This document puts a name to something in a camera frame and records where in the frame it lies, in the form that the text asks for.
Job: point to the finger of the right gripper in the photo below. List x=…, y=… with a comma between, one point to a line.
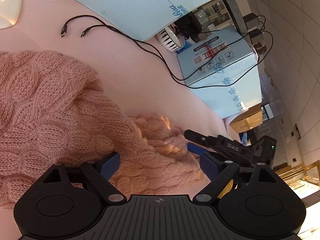
x=195, y=149
x=195, y=137

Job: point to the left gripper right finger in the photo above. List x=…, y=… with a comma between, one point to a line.
x=219, y=174

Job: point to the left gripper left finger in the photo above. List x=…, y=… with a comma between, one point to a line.
x=99, y=173

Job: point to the pink knitted sweater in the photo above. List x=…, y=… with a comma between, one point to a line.
x=54, y=110

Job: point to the black power adapter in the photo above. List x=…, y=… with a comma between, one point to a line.
x=256, y=34
x=251, y=20

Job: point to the white phone stand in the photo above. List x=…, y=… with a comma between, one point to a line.
x=9, y=12

